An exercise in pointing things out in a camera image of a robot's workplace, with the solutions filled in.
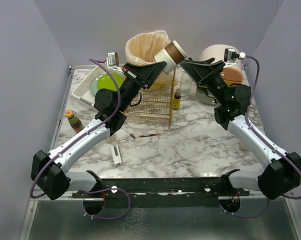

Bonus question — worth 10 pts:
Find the green fried egg plate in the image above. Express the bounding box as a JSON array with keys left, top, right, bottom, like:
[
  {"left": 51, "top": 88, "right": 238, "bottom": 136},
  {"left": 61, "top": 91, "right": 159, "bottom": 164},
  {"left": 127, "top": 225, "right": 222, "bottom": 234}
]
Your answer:
[{"left": 96, "top": 73, "right": 123, "bottom": 91}]

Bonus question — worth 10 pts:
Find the steel cream cup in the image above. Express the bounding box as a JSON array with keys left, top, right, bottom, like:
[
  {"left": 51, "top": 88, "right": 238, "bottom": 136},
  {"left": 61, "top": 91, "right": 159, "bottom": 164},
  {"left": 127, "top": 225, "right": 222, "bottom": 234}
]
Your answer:
[{"left": 154, "top": 40, "right": 187, "bottom": 75}]

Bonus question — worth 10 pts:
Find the light blue flower plate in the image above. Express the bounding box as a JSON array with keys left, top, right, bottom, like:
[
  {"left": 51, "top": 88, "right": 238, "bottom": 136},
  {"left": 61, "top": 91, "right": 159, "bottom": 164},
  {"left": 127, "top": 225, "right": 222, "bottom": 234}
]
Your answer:
[{"left": 90, "top": 76, "right": 100, "bottom": 96}]

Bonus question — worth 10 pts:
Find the red sauce bottle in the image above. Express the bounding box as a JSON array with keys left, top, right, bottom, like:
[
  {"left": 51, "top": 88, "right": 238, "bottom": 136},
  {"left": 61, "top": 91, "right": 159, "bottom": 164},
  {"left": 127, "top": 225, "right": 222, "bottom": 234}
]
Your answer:
[{"left": 65, "top": 110, "right": 85, "bottom": 134}]

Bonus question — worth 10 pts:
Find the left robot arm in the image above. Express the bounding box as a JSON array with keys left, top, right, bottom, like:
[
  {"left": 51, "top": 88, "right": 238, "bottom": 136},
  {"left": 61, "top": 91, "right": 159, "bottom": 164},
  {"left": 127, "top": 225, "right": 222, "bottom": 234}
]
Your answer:
[{"left": 29, "top": 61, "right": 167, "bottom": 200}]

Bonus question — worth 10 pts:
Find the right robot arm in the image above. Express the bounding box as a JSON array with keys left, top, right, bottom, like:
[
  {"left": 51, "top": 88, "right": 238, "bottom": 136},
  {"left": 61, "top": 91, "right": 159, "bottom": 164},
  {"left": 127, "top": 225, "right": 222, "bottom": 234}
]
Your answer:
[{"left": 180, "top": 59, "right": 301, "bottom": 200}]

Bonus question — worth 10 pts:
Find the clear glass oil bottle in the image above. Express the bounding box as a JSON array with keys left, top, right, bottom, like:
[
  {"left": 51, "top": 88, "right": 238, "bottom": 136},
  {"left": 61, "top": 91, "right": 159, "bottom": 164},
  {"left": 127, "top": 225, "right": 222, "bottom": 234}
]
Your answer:
[{"left": 179, "top": 71, "right": 193, "bottom": 100}]

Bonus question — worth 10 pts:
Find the bin with plastic bag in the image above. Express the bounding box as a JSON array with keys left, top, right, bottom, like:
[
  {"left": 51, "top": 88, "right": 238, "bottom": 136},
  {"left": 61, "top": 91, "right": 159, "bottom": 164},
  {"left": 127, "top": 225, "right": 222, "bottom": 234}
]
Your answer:
[{"left": 124, "top": 29, "right": 176, "bottom": 92}]

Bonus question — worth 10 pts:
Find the small yellow label bottle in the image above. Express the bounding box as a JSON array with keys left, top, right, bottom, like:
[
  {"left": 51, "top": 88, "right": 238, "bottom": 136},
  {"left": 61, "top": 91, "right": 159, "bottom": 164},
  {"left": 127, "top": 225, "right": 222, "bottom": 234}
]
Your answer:
[{"left": 172, "top": 88, "right": 182, "bottom": 110}]

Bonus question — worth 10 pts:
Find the white red marker pen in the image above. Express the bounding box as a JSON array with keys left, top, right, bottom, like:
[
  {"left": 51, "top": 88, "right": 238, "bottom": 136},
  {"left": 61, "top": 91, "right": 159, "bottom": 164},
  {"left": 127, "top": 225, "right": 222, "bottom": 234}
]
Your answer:
[{"left": 122, "top": 127, "right": 136, "bottom": 139}]

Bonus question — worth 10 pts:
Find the white plastic basket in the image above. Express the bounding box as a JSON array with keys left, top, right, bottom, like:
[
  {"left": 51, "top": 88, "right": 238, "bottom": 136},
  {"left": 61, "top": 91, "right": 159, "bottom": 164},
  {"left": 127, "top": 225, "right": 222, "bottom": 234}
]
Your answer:
[{"left": 72, "top": 65, "right": 124, "bottom": 106}]

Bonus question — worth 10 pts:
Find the red filled tube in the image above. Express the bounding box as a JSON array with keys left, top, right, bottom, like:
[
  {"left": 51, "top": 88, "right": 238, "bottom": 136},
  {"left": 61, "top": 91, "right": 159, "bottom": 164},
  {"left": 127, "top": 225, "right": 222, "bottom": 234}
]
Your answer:
[{"left": 138, "top": 133, "right": 161, "bottom": 138}]

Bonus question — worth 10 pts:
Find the clear shaker green lid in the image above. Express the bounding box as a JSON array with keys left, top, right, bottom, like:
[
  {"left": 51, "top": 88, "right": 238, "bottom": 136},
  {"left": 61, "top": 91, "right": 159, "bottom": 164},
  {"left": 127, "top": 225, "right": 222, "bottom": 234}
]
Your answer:
[{"left": 105, "top": 134, "right": 117, "bottom": 144}]

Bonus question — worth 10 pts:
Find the white rectangular case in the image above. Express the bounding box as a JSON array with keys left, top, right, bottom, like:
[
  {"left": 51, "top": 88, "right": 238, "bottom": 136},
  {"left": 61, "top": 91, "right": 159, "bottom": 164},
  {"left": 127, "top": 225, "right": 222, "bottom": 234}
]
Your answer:
[{"left": 110, "top": 144, "right": 122, "bottom": 166}]

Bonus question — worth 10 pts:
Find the white bottle black lid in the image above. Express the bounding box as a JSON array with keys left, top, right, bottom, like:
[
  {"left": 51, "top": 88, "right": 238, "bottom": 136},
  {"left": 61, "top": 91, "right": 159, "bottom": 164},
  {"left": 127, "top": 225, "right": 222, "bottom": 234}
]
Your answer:
[{"left": 238, "top": 141, "right": 250, "bottom": 152}]

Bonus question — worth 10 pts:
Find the gold wire rack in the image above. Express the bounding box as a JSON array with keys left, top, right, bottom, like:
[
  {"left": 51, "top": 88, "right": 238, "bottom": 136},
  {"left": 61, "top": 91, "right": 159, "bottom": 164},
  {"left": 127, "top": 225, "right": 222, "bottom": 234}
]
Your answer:
[{"left": 124, "top": 70, "right": 177, "bottom": 128}]

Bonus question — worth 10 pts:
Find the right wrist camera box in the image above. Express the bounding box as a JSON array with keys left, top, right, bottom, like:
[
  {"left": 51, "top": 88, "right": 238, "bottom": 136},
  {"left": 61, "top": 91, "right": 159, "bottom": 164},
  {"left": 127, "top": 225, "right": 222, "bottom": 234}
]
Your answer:
[{"left": 223, "top": 48, "right": 246, "bottom": 63}]

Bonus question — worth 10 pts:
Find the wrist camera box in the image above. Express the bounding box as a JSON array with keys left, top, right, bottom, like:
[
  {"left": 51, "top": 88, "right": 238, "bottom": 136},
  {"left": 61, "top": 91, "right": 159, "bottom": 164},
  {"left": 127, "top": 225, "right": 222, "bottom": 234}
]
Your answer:
[
  {"left": 223, "top": 48, "right": 246, "bottom": 63},
  {"left": 106, "top": 52, "right": 120, "bottom": 70}
]

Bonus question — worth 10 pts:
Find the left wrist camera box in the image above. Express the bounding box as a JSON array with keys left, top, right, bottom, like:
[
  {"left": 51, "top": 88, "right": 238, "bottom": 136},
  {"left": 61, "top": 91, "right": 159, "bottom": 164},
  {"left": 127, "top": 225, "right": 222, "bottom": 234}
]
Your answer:
[{"left": 106, "top": 52, "right": 120, "bottom": 70}]

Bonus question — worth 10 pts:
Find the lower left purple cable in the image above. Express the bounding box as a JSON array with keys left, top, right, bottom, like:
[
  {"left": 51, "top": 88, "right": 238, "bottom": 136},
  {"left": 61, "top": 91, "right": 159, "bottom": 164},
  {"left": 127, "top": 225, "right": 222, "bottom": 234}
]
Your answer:
[{"left": 82, "top": 187, "right": 132, "bottom": 221}]

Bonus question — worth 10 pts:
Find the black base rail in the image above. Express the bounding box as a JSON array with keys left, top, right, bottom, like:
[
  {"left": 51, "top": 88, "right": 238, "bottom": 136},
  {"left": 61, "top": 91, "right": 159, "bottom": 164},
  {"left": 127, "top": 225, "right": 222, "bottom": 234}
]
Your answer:
[{"left": 72, "top": 174, "right": 249, "bottom": 209}]

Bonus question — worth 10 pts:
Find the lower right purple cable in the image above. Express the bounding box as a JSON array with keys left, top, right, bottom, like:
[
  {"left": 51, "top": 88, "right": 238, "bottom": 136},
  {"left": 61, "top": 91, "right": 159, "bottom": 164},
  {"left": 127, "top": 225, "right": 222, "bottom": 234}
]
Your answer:
[{"left": 218, "top": 197, "right": 271, "bottom": 219}]

